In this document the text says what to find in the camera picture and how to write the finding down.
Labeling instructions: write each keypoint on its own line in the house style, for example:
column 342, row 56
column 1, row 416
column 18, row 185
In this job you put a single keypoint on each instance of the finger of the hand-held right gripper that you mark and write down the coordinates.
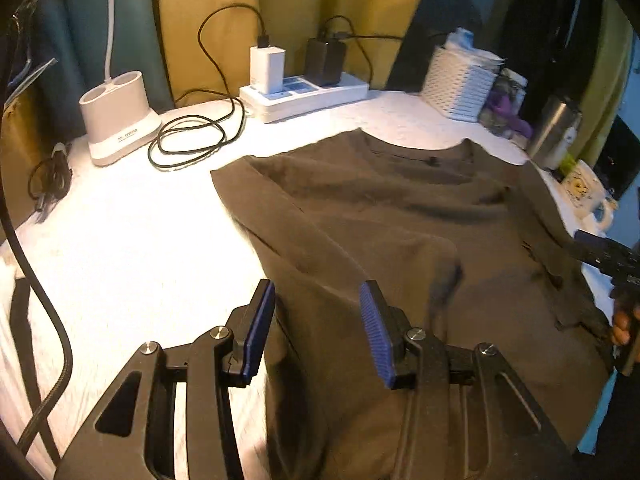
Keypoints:
column 595, row 250

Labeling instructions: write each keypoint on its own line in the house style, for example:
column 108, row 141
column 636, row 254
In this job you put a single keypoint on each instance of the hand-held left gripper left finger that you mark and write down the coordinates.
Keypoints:
column 264, row 312

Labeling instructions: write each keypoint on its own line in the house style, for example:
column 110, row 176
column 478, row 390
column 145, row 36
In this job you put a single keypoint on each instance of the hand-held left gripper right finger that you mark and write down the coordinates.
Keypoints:
column 375, row 330

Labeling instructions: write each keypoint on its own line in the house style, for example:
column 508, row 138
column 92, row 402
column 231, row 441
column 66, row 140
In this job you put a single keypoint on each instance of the olive brown printed t-shirt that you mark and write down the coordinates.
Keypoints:
column 375, row 210

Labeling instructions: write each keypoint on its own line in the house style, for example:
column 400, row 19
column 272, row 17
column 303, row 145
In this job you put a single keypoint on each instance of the person's right hand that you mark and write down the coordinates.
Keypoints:
column 622, row 327

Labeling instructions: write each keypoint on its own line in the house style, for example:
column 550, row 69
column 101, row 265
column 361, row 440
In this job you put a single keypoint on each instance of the white cartoon mug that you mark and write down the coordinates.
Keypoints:
column 582, row 190

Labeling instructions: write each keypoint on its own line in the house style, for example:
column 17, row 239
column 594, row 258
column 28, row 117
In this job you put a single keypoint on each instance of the person's dark clothing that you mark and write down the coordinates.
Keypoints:
column 622, row 425

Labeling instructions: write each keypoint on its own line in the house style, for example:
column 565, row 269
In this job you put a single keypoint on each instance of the black electronic device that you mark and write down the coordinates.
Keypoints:
column 622, row 160

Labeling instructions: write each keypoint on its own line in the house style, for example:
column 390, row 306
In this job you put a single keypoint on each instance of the stainless steel tumbler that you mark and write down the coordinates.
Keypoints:
column 552, row 130

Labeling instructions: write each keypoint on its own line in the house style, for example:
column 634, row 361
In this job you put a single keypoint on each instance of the white textured bedspread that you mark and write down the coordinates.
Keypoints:
column 140, row 240

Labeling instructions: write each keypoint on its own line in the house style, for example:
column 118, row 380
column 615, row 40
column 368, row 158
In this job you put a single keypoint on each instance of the purple object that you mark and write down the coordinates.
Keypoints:
column 510, row 115

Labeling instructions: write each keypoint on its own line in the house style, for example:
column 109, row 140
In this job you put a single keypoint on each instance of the yellow-green curtain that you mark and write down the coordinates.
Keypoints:
column 605, row 85

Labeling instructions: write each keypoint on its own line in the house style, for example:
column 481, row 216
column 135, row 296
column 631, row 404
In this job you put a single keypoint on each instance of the floral jar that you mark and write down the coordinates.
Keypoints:
column 512, row 85

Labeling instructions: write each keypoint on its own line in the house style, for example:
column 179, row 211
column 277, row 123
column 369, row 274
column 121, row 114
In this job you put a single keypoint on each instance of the white power strip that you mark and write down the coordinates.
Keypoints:
column 310, row 100

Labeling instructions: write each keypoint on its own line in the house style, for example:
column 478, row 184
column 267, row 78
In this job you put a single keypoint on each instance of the black hanging garment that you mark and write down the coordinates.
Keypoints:
column 550, row 35

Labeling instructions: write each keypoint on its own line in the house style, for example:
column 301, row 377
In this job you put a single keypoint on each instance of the white woven basket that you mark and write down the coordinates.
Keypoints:
column 455, row 80

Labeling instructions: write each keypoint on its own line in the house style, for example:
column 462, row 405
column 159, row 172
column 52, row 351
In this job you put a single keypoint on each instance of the white desk lamp base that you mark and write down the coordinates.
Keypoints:
column 120, row 125

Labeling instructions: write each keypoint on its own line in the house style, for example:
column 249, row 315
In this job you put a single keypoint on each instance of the white charger block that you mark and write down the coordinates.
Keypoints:
column 267, row 67

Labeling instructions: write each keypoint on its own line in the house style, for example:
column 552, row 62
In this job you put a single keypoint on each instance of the tissue pack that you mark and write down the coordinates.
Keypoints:
column 462, row 40

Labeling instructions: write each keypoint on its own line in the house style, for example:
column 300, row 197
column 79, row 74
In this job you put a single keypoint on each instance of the black charger block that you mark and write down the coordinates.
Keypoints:
column 325, row 60

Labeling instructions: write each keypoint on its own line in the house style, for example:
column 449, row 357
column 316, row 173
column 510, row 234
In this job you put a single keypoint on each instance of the dark chair backrest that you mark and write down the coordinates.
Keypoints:
column 435, row 35

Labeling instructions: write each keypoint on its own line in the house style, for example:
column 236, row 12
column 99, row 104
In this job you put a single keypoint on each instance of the mustard cushion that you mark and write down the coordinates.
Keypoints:
column 17, row 160

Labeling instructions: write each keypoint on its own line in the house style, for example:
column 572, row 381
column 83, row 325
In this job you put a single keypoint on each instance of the yellow curtain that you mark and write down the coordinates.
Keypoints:
column 300, row 0

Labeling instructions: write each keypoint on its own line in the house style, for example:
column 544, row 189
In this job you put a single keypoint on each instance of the blue and white paper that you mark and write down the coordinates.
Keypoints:
column 30, row 77

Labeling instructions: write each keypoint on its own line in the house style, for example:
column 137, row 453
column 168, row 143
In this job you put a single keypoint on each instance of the teal curtain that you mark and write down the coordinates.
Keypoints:
column 75, row 35

